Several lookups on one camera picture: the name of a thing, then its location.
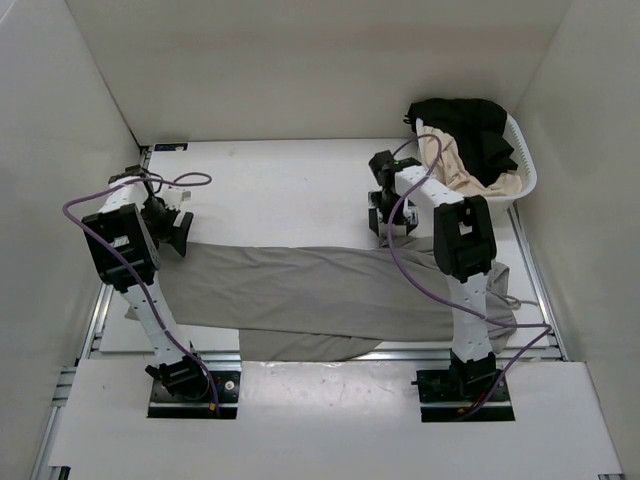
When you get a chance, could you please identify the beige garment in basket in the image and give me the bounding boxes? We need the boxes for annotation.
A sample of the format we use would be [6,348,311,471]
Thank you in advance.
[417,125,523,197]

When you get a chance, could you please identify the dark label sticker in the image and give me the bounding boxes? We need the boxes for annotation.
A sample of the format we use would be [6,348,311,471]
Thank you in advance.
[153,143,188,152]

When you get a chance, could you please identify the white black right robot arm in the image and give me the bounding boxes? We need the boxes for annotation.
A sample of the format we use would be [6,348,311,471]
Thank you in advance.
[368,150,497,400]

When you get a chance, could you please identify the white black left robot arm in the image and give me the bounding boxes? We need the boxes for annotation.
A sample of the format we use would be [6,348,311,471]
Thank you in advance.
[80,166,211,401]

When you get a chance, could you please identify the black garment in basket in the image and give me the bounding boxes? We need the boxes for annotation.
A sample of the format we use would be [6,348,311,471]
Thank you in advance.
[404,98,517,187]

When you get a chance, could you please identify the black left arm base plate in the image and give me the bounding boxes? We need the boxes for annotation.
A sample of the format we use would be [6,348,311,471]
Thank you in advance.
[147,370,241,420]

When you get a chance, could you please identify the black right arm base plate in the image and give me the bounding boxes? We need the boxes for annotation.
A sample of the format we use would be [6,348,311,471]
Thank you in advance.
[411,370,516,423]

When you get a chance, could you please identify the white laundry basket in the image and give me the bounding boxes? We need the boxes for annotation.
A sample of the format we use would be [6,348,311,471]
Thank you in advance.
[415,114,537,217]

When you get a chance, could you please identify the grey trousers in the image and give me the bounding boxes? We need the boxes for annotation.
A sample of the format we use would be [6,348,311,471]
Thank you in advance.
[124,234,536,362]

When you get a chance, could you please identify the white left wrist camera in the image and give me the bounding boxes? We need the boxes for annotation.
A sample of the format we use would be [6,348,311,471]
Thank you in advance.
[163,186,191,209]

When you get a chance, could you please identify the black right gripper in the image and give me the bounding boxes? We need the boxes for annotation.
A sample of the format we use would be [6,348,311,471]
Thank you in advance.
[369,191,420,234]

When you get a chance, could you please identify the aluminium frame rail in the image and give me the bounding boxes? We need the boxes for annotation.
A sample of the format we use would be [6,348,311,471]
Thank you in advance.
[508,204,570,361]

